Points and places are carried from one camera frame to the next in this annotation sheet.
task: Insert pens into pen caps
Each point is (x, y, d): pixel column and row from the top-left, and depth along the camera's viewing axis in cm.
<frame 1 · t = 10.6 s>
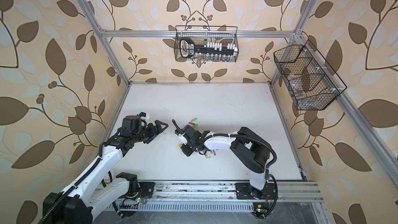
left hand: (160, 127, 80), fingers open
right hand: (184, 147, 88), fingers closed
upper green pen cap: (194, 119, 104), on the table
clear pen yellow tip: (207, 157, 86), on the table

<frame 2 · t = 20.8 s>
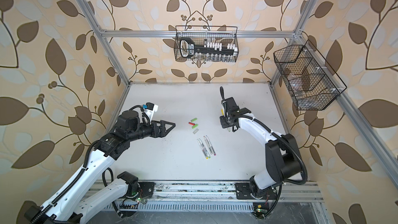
left hand: (166, 123, 70), fingers open
right hand: (226, 121, 90), fingers closed
grey pen cap: (195, 131, 98), on the table
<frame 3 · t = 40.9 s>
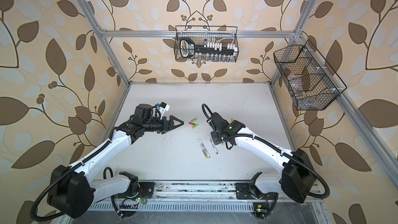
left hand: (176, 123, 76), fingers open
right hand: (218, 135, 82), fingers closed
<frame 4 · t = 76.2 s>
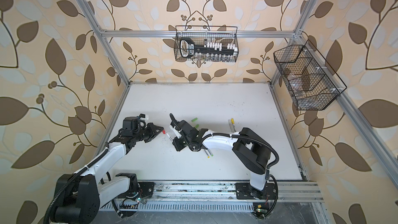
left hand: (160, 126, 84), fingers closed
right hand: (173, 142, 85), fingers closed
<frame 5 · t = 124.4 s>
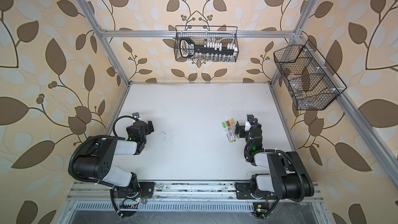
left hand: (137, 122, 93), fingers open
right hand: (246, 122, 91), fingers open
upper green pen cap: (224, 125, 100), on the table
red pen cap: (228, 123, 100), on the table
yellow pen cap: (232, 121, 101), on the table
